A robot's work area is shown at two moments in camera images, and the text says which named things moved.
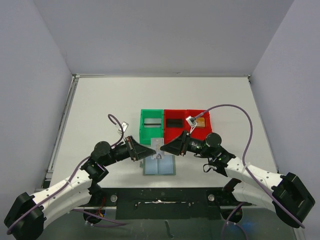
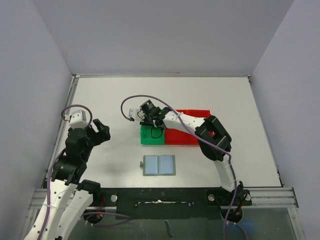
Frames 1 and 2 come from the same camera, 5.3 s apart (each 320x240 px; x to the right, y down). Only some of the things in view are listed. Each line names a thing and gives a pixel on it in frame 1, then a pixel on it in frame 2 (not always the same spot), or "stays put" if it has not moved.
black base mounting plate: (165, 203) stays put
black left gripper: (138, 151) → (102, 135)
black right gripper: (185, 143) → (144, 117)
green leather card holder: (165, 167) stays put
